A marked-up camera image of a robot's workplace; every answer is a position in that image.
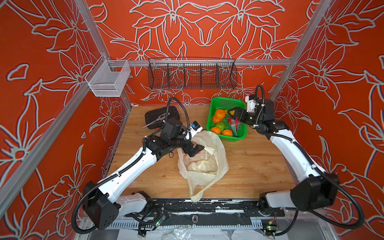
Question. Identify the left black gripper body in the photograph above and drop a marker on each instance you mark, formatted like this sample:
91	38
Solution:
178	142

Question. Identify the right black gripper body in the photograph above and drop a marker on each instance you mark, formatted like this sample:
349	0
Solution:
250	118

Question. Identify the translucent plastic bag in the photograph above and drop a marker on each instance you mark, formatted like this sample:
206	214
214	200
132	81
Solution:
207	167

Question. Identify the pink dragon fruit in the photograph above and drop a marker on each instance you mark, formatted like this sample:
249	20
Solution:
234	125

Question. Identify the orange fruit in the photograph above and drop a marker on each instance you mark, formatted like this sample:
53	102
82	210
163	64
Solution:
220	114
227	133
216	130
216	120

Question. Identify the light green crinkled fruit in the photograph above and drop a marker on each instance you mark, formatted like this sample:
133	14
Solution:
221	126

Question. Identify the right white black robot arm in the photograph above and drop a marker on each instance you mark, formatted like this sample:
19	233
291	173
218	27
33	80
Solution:
315	188

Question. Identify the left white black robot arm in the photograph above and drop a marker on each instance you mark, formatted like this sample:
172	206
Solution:
99	205

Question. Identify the green plastic basket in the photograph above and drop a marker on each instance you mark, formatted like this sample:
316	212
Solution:
226	104

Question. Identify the silver ratchet screwdriver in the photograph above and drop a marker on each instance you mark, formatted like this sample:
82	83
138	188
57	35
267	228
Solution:
158	119

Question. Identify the black tool case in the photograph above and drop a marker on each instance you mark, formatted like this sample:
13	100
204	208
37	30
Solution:
152	115

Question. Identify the small circuit board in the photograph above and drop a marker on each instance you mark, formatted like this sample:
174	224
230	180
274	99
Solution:
269	228

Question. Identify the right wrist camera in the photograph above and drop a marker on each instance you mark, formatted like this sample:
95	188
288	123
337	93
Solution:
255	104

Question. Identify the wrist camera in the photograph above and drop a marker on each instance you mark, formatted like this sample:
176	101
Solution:
174	129
255	104

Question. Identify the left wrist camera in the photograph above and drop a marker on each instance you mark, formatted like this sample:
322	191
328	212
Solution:
174	129

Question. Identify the black wire wall basket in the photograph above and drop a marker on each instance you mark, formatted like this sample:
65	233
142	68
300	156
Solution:
192	73

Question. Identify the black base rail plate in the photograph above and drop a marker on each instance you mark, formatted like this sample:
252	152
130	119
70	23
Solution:
207	212

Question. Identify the white wire mesh basket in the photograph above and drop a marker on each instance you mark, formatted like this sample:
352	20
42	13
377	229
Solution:
108	78

